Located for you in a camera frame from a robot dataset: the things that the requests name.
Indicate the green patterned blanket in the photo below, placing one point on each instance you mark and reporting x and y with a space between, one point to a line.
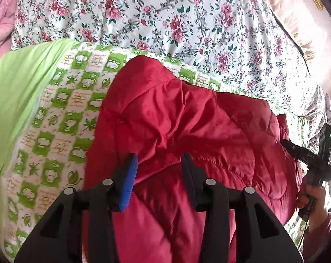
31 93

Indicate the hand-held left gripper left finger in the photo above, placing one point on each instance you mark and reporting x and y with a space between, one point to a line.
128 180

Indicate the red quilted jacket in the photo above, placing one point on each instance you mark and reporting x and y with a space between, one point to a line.
182 120

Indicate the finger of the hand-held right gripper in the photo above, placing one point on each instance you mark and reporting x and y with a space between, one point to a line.
294 150

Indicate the white floral quilt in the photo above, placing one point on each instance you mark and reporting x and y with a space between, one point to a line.
154 13

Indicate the pink quilt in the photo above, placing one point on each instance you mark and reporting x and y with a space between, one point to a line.
1 24

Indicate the person's right hand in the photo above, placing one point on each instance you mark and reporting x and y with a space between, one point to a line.
321 213

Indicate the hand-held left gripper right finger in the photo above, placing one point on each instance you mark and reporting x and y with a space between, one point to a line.
188 175

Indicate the beige pillow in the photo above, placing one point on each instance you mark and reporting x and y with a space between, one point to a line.
305 24

